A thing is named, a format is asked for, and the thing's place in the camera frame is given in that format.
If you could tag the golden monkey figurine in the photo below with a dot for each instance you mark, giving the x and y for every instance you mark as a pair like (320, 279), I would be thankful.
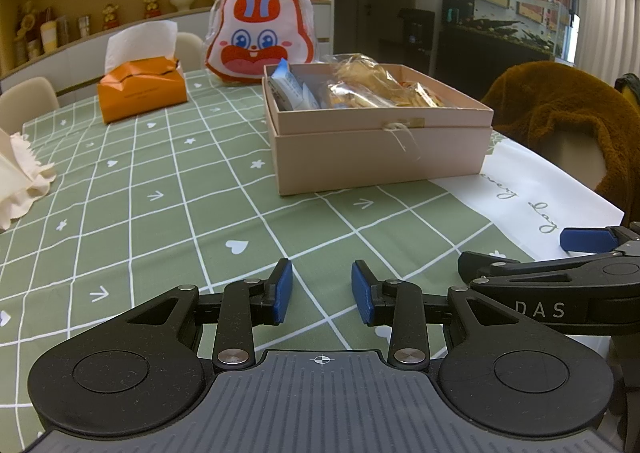
(151, 7)
(110, 18)

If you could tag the tall golden figurine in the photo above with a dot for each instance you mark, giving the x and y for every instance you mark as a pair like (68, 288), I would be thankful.
(27, 23)

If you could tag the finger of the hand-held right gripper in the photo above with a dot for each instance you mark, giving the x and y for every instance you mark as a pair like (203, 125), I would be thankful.
(585, 239)
(492, 260)

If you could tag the round bread packet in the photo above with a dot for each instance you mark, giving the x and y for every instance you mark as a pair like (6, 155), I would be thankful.
(365, 70)

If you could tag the white tissue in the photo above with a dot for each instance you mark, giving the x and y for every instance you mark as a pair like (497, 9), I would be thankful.
(140, 43)

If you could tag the beige chair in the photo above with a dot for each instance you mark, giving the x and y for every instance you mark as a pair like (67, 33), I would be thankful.
(570, 158)

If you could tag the blue snack packet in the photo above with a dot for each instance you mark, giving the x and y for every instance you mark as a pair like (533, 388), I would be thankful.
(292, 88)

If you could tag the glass fish tank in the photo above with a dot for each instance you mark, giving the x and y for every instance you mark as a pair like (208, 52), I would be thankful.
(505, 28)

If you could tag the black water dispenser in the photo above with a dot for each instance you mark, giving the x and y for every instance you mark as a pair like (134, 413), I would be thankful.
(415, 38)

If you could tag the cream scalloped cloth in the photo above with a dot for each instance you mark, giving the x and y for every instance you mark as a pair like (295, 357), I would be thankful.
(20, 173)

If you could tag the orange tissue box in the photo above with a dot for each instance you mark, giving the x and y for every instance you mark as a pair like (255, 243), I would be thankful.
(142, 93)

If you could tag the pink cardboard box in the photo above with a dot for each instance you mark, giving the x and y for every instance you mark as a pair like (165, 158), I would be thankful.
(375, 153)

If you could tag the yellow cup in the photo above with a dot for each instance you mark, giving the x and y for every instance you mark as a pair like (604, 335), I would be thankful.
(49, 38)

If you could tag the yellow and black cloth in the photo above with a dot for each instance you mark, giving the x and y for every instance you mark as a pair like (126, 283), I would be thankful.
(629, 90)

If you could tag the brown fleece coat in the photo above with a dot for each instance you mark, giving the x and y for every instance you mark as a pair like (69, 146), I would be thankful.
(565, 98)

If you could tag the green checked tablecloth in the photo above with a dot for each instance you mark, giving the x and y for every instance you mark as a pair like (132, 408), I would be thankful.
(150, 193)

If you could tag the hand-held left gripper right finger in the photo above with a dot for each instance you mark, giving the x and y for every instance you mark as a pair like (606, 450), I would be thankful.
(361, 293)

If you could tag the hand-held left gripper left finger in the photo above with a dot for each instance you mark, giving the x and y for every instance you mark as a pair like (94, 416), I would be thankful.
(282, 293)

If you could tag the red rabbit face bag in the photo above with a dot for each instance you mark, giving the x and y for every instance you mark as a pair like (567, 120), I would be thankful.
(260, 28)

